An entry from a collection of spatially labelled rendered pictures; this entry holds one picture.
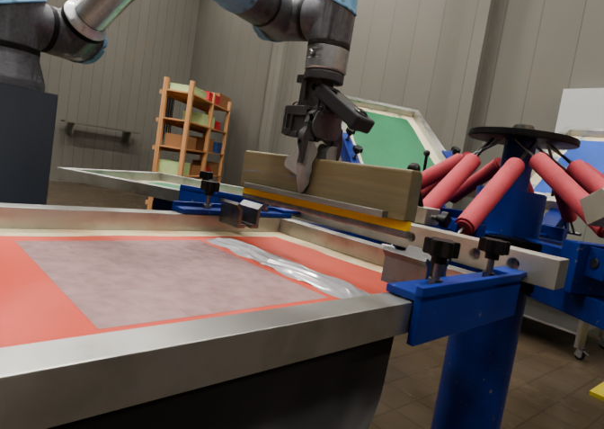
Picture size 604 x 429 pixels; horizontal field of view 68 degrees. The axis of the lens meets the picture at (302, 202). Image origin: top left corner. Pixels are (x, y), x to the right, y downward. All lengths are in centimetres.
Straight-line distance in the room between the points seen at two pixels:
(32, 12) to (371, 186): 91
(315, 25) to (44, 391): 67
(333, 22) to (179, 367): 62
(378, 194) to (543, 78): 476
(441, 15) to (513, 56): 117
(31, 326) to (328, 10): 63
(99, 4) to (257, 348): 103
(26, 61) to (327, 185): 80
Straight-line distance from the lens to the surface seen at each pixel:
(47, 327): 45
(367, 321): 48
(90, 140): 1062
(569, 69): 532
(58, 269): 62
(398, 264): 65
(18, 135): 122
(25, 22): 127
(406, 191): 65
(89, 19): 129
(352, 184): 71
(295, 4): 85
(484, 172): 171
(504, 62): 561
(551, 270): 83
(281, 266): 72
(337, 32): 80
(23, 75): 125
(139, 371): 33
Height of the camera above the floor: 113
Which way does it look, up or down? 5 degrees down
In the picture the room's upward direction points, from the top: 9 degrees clockwise
